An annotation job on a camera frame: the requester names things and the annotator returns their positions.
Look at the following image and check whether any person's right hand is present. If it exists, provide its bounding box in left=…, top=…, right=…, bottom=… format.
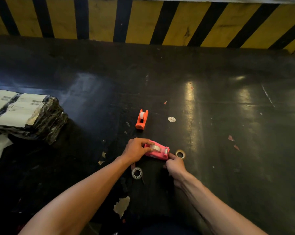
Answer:
left=163, top=153, right=188, bottom=189

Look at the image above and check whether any person's left hand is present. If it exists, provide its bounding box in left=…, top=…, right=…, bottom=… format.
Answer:
left=121, top=138, right=155, bottom=165

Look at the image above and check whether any pink tape dispenser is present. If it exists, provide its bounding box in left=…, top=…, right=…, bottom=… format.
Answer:
left=144, top=141, right=170, bottom=161

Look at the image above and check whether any person's right forearm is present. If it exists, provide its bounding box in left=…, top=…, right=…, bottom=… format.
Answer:
left=174, top=172, right=269, bottom=235

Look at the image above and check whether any person's left forearm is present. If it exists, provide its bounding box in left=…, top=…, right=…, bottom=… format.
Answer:
left=18, top=156, right=131, bottom=235

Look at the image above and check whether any clear tape roll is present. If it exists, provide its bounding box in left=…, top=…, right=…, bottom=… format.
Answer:
left=131, top=167, right=143, bottom=180

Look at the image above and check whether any orange tape dispenser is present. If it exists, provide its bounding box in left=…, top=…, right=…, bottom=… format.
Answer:
left=135, top=109, right=149, bottom=130

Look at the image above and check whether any torn paper scrap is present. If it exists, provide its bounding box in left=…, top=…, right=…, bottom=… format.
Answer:
left=113, top=196, right=131, bottom=219

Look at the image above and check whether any stack of black wrapped parcels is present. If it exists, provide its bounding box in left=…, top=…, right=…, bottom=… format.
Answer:
left=0, top=90, right=68, bottom=145

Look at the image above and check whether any yellow black striped barrier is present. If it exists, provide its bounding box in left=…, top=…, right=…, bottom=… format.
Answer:
left=0, top=0, right=295, bottom=54

